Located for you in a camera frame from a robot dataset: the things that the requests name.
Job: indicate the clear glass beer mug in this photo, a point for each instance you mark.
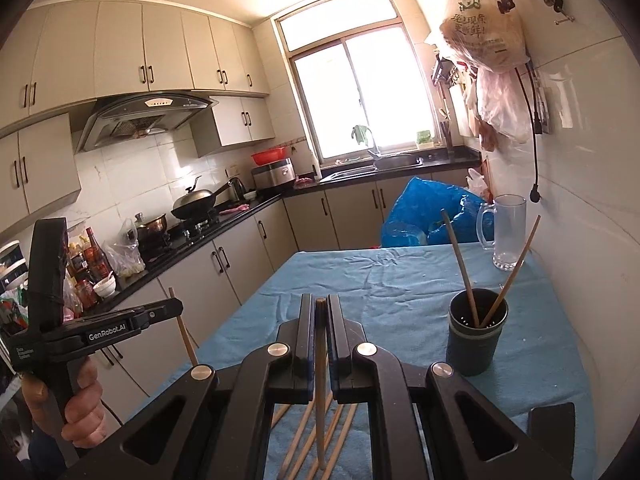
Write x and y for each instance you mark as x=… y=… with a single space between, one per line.
x=510 y=240

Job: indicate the black gas stove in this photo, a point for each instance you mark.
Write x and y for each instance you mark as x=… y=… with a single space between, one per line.
x=195 y=227

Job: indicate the green sponge holder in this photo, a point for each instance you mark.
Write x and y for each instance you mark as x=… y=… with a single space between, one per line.
x=424 y=139

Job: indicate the cream base cabinets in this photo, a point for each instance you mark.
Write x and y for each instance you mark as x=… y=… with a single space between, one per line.
x=350 y=210
x=235 y=260

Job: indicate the black wok with lid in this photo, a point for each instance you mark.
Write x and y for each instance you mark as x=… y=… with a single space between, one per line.
x=192 y=202

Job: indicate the green cloth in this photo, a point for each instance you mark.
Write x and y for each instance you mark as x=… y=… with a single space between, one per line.
x=360 y=134

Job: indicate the blue plastic bag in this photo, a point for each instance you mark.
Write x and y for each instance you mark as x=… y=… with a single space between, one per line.
x=415 y=210

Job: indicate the printed hanging plastic bag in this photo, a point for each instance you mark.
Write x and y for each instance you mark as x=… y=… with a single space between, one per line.
x=482 y=30

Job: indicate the person's left hand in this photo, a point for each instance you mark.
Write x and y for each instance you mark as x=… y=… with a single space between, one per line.
x=85 y=405

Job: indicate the dark round chopstick holder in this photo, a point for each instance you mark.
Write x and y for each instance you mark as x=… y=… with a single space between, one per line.
x=472 y=355

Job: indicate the steel kitchen sink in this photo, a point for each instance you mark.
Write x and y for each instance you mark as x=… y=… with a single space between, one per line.
x=390 y=162

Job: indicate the steel kettle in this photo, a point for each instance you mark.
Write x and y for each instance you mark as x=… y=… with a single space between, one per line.
x=236 y=189

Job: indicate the red plastic basin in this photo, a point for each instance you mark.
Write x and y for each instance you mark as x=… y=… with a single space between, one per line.
x=270 y=156

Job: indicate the chrome sink faucet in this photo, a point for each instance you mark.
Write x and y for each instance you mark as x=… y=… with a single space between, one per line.
x=374 y=145

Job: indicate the dark sauce bottle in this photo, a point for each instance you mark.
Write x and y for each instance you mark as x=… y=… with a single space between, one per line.
x=96 y=255

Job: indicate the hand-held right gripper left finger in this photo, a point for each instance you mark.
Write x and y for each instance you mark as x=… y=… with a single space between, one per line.
x=307 y=340

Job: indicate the bunch of wooden chopsticks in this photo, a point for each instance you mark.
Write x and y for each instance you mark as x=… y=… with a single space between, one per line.
x=299 y=427

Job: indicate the white mortar bowl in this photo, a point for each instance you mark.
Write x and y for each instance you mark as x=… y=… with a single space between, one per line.
x=105 y=285

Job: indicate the white plastic bag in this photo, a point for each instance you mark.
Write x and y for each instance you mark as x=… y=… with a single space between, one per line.
x=477 y=182

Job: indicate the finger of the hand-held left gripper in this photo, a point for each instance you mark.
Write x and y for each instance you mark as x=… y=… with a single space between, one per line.
x=165 y=308

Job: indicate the silver range hood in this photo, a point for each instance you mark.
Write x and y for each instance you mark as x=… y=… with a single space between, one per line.
x=150 y=110

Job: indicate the silver rice cooker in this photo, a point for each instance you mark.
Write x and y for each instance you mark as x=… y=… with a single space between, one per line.
x=272 y=175

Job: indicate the white banded appliance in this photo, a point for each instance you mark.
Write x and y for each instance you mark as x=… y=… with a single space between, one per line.
x=11 y=265

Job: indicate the dark-tipped wooden chopstick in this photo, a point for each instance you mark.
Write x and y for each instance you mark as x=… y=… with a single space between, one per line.
x=460 y=266

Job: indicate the red sauce jar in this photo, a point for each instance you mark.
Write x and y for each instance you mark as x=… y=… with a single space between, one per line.
x=86 y=295

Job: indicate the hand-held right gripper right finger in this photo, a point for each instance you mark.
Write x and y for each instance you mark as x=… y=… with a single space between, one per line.
x=334 y=340

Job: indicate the black kitchen countertop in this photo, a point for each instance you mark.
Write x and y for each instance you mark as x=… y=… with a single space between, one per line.
x=235 y=212

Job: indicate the sliding glass window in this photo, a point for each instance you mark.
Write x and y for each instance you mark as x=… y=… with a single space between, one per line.
x=360 y=85

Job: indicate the plain wooden chopstick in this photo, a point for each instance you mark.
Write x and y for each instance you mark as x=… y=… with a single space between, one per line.
x=515 y=266
x=188 y=341
x=320 y=410

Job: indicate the blue tablecloth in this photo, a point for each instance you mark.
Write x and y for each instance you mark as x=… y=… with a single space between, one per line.
x=390 y=285

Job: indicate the cream wall cabinet row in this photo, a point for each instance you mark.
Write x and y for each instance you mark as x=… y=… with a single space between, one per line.
x=120 y=45

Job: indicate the clear plastic food bag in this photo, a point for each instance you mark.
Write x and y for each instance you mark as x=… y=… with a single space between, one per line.
x=125 y=255

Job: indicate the small cream wall cabinet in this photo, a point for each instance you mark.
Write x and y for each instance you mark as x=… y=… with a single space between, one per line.
x=235 y=122

